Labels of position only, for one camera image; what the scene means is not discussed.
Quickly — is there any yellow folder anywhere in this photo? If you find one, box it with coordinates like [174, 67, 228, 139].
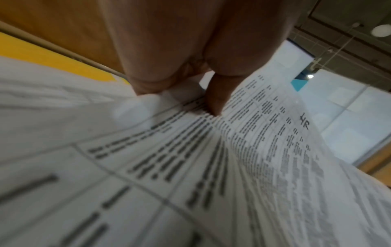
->
[0, 31, 132, 85]

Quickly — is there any printed paper sheet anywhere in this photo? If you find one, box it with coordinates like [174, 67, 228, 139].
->
[0, 55, 391, 247]

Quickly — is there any round ceiling lamp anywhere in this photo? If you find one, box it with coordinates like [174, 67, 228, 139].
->
[371, 24, 391, 39]

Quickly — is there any person's left hand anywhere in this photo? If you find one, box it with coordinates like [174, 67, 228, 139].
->
[97, 0, 310, 116]

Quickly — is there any white partition panel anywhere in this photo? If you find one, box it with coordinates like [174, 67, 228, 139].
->
[268, 41, 391, 167]

